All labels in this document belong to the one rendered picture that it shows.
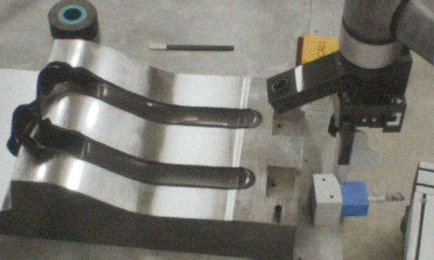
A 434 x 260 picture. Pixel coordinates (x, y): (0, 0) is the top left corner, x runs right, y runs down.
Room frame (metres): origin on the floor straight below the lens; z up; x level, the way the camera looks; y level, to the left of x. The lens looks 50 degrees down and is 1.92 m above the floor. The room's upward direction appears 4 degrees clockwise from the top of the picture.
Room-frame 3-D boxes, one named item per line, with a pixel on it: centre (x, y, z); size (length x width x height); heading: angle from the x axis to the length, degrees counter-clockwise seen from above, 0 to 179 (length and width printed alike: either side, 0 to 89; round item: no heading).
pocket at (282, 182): (0.79, -0.03, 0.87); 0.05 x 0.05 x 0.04; 88
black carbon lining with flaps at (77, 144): (0.85, 0.18, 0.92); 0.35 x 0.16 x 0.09; 88
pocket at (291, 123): (0.90, -0.03, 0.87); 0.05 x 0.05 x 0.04; 88
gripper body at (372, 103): (0.81, -0.12, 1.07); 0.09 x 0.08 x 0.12; 96
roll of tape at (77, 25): (1.15, 0.33, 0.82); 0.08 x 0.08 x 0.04
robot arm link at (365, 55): (0.82, -0.12, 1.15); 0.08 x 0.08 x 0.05
